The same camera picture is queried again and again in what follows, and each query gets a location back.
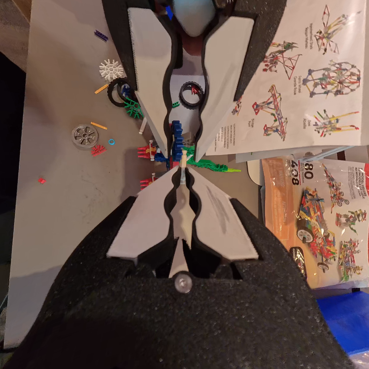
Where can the small red connector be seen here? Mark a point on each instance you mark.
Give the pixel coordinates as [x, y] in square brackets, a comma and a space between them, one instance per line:
[195, 90]

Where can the blue plastic bin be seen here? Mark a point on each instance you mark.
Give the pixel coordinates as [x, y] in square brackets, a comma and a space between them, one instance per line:
[343, 317]

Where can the printed instruction sheet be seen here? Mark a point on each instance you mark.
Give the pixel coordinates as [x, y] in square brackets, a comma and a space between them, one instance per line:
[288, 86]

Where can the orange short rod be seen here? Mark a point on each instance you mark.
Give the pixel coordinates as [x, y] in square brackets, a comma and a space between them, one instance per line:
[99, 126]
[101, 88]

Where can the green connector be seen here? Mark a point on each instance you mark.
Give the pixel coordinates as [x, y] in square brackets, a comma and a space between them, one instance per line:
[134, 108]

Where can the person's left hand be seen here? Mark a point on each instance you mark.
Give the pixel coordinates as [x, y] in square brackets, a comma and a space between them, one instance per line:
[192, 46]

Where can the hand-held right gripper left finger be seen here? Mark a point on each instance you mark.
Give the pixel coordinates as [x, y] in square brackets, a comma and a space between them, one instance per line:
[138, 227]

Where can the clear plastic bags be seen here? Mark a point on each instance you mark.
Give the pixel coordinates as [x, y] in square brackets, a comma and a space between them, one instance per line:
[361, 361]

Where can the black rubber tyre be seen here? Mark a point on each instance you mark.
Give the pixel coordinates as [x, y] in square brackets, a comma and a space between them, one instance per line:
[181, 96]
[111, 96]

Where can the printed white leaflet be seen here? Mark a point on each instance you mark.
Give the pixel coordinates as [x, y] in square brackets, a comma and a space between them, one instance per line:
[259, 157]

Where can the white snowflake connector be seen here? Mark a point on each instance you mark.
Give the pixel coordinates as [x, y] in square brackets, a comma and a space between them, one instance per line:
[111, 69]

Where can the dark blue connector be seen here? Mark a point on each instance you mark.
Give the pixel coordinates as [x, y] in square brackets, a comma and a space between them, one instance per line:
[124, 90]

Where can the purple small connector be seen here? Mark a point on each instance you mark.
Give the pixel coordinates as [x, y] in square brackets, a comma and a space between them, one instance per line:
[101, 35]

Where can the colourful construction toy model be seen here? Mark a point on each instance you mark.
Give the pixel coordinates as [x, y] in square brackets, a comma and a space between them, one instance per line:
[176, 135]

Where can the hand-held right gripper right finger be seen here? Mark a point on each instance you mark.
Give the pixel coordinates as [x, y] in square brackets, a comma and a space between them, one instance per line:
[224, 230]

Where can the grey pulley wheel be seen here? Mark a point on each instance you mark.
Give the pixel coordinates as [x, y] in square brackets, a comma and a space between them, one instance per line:
[77, 141]

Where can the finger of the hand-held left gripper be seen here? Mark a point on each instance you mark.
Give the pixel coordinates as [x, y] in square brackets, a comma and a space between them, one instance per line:
[224, 72]
[150, 57]

